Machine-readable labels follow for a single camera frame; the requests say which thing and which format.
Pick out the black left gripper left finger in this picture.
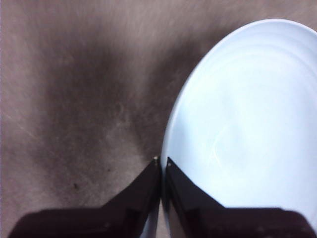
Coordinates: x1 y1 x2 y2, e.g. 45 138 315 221
8 156 162 238

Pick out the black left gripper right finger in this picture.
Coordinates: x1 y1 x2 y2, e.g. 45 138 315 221
164 156 317 238

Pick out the light blue round plate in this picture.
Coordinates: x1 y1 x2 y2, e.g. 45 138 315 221
143 18 317 238

